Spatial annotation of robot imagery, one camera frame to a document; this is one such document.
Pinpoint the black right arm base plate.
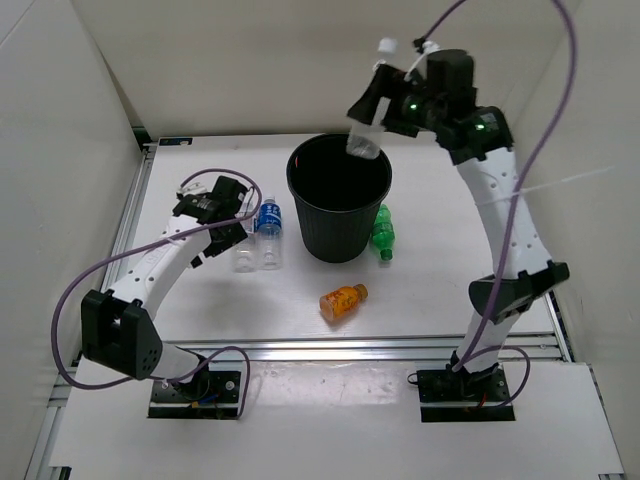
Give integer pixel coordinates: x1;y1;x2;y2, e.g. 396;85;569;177
407;364;516;423

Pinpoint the black ribbed plastic bin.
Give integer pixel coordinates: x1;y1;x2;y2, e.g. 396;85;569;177
286;133;392;263

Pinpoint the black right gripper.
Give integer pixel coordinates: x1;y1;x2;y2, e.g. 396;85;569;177
346;65;445;139

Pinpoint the aluminium table frame rail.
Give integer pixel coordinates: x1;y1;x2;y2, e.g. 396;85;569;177
49;135;624;479

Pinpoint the white cable tie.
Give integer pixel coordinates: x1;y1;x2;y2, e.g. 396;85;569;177
476;165;616;206

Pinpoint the green plastic bottle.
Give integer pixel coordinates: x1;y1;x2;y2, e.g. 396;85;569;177
371;204;395;262

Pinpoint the clear bottle blue label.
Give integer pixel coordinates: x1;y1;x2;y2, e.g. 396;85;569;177
255;195;283;270

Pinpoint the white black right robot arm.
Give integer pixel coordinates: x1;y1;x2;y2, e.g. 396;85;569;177
346;49;569;400

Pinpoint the clear bottle white orange label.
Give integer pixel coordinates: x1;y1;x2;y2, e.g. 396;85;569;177
232;215;257;273

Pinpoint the clear plastic bottle white cap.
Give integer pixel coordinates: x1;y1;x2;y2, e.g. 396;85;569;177
346;37;397;160

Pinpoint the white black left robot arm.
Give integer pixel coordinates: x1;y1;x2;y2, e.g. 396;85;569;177
81;176;249;400

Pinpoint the orange juice bottle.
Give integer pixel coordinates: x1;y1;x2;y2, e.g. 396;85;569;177
319;284;368;322

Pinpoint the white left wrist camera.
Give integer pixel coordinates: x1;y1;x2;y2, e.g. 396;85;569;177
176;181;208;199

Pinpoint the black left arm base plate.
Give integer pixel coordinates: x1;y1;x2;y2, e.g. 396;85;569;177
147;365;244;420

